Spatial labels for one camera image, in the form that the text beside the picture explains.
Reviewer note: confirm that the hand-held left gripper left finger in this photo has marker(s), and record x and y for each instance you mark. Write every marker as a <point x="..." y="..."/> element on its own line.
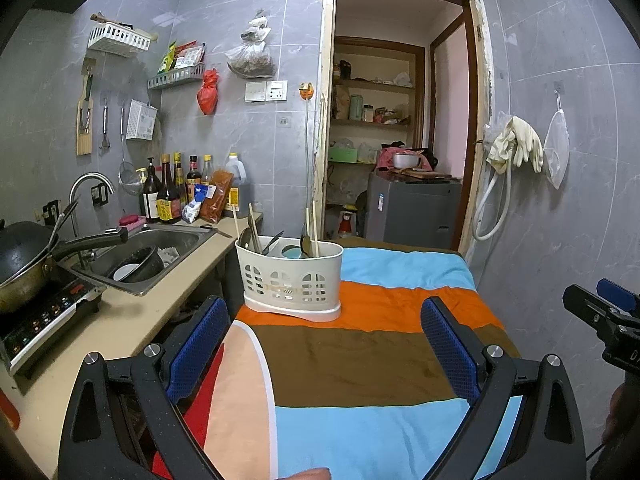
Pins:
<point x="197" y="350"/>

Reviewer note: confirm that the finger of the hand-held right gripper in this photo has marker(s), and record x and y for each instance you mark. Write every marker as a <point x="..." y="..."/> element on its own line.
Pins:
<point x="587" y="305"/>
<point x="620" y="295"/>

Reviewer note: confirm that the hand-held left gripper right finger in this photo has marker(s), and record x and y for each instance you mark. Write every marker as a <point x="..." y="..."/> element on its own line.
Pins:
<point x="450" y="352"/>

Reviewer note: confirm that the metal spoon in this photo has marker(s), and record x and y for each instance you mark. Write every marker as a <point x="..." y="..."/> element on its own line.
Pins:
<point x="245" y="239"/>
<point x="306" y="244"/>

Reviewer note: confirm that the white plastic utensil holder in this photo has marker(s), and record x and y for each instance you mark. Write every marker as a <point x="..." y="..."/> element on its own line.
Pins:
<point x="300" y="285"/>

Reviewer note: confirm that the metal table knife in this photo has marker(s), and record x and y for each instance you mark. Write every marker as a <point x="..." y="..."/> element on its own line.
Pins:
<point x="272" y="244"/>

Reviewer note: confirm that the person's right hand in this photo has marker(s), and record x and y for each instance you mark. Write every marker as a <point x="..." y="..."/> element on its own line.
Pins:
<point x="622" y="410"/>

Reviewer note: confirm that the person's left hand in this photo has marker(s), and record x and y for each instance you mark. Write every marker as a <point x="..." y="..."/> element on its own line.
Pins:
<point x="305" y="475"/>

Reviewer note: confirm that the peach and red cloth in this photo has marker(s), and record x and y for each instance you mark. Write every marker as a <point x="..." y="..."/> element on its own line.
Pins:
<point x="240" y="400"/>

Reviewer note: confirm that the striped blue orange brown blanket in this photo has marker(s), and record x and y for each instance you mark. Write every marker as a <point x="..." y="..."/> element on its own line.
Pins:
<point x="360" y="360"/>

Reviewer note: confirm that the dark bowl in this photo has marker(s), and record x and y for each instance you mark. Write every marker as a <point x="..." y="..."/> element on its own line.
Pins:
<point x="147" y="265"/>

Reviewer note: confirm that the white plate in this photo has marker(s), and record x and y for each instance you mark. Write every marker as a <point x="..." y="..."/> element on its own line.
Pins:
<point x="122" y="273"/>

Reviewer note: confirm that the steel sink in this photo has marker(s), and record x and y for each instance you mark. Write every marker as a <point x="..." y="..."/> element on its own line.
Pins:
<point x="185" y="240"/>

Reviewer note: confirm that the blue and white packet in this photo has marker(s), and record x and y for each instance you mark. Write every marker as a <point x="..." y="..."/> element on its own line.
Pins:
<point x="192" y="207"/>

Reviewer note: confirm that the pink sponge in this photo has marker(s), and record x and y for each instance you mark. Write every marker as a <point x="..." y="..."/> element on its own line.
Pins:
<point x="132" y="219"/>

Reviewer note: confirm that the grey appliance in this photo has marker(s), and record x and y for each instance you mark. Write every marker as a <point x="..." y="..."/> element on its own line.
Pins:
<point x="415" y="210"/>

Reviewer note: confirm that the soy sauce bottle yellow label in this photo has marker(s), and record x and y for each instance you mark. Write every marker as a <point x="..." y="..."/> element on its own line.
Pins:
<point x="169" y="205"/>

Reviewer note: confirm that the white mesh bag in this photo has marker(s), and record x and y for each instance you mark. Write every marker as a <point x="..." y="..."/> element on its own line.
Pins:
<point x="556" y="155"/>

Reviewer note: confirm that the orange spice packet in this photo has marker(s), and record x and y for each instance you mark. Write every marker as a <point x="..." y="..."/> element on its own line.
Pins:
<point x="217" y="197"/>

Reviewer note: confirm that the black induction cooker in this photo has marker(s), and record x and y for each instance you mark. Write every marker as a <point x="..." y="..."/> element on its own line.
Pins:
<point x="45" y="320"/>

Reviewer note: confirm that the dark bottle white label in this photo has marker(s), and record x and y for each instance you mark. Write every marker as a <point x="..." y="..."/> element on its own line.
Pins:
<point x="150" y="200"/>

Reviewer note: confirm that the red and white bottle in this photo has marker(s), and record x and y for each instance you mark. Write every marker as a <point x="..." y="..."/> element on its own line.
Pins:
<point x="346" y="222"/>

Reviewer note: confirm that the dark sauce bottle yellow cap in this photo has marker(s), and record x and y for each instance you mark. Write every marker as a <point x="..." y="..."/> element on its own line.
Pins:
<point x="178" y="175"/>

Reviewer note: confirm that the dark sauce bottle red cap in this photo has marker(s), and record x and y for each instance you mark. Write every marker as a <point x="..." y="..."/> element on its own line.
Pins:
<point x="194" y="172"/>

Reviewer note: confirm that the large oil jug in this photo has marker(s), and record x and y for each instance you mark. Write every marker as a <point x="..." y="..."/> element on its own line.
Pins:
<point x="237" y="175"/>

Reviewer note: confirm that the clear bottle yellow cap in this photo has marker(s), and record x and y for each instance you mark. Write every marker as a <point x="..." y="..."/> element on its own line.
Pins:
<point x="207" y="170"/>

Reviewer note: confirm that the cream rubber gloves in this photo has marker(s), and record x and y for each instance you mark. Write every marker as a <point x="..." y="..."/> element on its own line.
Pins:
<point x="520" y="137"/>

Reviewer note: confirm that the wooden cutting board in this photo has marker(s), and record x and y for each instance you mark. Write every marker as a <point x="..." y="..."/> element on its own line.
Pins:
<point x="420" y="174"/>

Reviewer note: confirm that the hanging metal strainer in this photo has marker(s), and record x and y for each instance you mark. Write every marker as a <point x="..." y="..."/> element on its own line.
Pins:
<point x="130" y="180"/>

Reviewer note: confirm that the white pot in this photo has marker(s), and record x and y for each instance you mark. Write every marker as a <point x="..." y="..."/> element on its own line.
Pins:
<point x="406" y="161"/>

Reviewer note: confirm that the black wok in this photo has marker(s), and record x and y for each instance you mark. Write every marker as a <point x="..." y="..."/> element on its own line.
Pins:
<point x="20" y="260"/>

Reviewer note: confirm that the pink cloth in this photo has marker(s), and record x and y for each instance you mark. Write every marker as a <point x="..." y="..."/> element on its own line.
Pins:
<point x="384" y="159"/>

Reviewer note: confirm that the metal faucet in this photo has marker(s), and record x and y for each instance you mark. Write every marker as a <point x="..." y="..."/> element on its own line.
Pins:
<point x="90" y="176"/>

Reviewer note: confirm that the clear plastic container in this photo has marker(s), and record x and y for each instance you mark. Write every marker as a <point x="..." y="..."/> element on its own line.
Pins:
<point x="367" y="153"/>

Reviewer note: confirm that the green box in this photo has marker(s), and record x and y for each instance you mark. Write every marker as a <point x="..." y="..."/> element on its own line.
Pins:
<point x="343" y="155"/>

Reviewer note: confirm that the hanging metal peeler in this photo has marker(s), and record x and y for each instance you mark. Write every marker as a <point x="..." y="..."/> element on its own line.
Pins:
<point x="105" y="130"/>

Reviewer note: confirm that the wooden knife board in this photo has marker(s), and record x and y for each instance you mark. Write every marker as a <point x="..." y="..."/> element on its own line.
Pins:
<point x="85" y="135"/>

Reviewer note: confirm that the small jar white lid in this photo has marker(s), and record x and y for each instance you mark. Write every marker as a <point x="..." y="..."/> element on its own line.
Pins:
<point x="368" y="113"/>

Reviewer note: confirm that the red plastic bag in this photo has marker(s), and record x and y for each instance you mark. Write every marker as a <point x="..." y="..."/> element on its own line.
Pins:
<point x="207" y="95"/>

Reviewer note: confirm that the green jar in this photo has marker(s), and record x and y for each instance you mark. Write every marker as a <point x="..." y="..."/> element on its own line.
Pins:
<point x="355" y="107"/>

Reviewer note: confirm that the brown wooden shelf unit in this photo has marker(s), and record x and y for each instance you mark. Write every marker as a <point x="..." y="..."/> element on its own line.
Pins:
<point x="372" y="85"/>

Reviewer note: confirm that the orange plug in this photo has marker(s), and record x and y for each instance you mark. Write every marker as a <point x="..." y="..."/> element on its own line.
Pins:
<point x="306" y="91"/>

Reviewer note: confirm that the yellow seasoning packet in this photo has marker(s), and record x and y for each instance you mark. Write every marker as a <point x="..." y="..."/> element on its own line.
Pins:
<point x="167" y="59"/>

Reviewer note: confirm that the red seasoning packets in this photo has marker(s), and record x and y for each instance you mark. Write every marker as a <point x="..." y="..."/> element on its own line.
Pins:
<point x="190" y="55"/>

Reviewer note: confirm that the clear bag of dried goods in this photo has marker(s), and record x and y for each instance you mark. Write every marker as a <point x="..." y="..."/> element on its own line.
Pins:
<point x="250" y="57"/>

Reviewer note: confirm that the black wall socket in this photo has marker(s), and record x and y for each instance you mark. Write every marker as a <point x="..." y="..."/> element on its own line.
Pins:
<point x="50" y="212"/>
<point x="100" y="194"/>

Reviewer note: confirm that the white wall box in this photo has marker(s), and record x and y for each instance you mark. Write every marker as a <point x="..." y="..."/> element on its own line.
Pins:
<point x="141" y="120"/>

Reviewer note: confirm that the white wall switch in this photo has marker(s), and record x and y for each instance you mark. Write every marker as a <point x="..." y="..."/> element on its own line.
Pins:
<point x="255" y="91"/>

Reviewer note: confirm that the worn wooden door frame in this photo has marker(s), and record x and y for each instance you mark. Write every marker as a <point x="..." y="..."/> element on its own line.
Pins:
<point x="322" y="110"/>

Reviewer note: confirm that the white wall socket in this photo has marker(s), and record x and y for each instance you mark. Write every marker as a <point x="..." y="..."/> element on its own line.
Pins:
<point x="276" y="90"/>

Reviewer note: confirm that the grey wall shelf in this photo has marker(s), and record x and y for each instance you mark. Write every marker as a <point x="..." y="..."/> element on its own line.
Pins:
<point x="175" y="79"/>

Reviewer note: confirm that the white wall rack basket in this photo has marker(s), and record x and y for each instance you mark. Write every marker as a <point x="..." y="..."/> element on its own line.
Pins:
<point x="117" y="37"/>

